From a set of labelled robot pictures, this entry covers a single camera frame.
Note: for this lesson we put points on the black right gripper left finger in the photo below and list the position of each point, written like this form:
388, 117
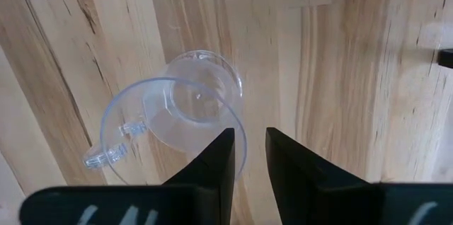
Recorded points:
205, 182

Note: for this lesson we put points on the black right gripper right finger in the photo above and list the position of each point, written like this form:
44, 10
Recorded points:
304, 182

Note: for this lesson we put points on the wooden shelf with black legs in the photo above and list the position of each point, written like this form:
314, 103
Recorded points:
446, 58

